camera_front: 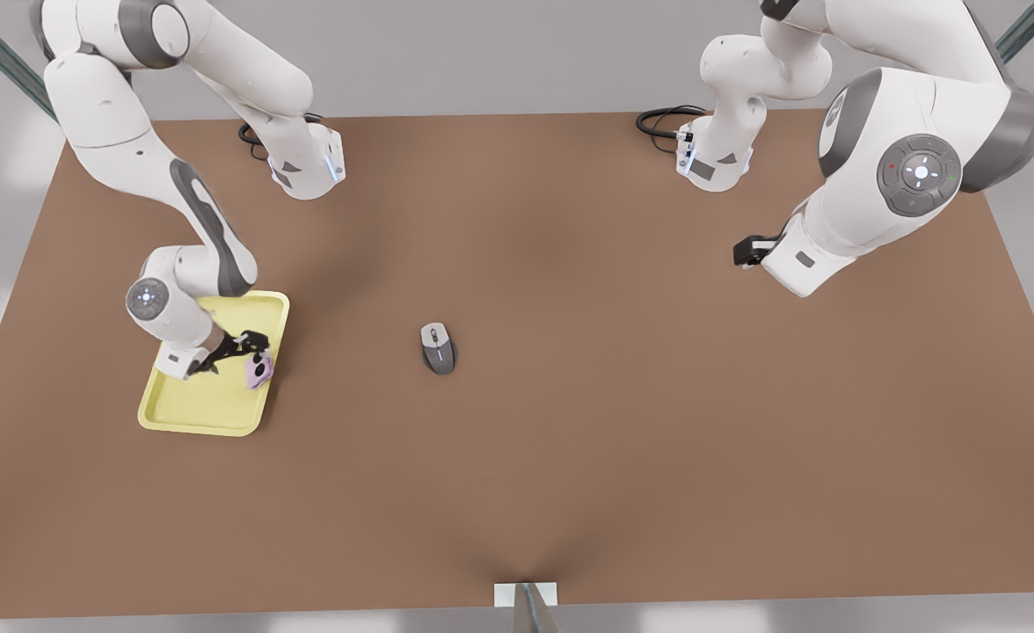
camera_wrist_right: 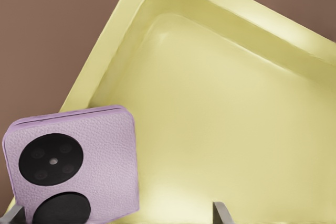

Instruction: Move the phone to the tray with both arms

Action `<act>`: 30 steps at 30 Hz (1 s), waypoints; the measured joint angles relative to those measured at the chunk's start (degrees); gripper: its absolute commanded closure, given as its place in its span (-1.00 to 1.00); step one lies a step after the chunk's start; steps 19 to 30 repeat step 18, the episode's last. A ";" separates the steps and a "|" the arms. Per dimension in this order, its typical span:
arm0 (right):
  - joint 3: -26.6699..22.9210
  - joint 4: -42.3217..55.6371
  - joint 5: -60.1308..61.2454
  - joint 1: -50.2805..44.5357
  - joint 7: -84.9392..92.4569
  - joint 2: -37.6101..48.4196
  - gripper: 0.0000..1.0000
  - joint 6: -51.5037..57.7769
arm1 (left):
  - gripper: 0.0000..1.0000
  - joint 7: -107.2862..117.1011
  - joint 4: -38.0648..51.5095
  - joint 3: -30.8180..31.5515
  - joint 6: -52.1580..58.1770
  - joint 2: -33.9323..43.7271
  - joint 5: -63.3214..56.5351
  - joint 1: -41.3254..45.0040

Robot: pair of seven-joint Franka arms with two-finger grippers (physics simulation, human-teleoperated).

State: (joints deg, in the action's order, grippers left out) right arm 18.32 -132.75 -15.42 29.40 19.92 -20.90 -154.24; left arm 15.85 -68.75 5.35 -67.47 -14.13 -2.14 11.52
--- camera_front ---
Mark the pale purple computer mouse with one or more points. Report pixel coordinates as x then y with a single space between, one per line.
259 373

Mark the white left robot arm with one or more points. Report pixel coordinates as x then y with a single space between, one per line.
904 167

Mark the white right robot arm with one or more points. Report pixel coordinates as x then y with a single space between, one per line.
121 132

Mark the yellow plastic tray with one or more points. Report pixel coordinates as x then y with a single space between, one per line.
218 396

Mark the grey computer mouse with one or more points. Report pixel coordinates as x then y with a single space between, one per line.
438 348

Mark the silver frame post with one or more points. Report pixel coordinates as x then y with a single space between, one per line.
7 61
530 607
1029 26

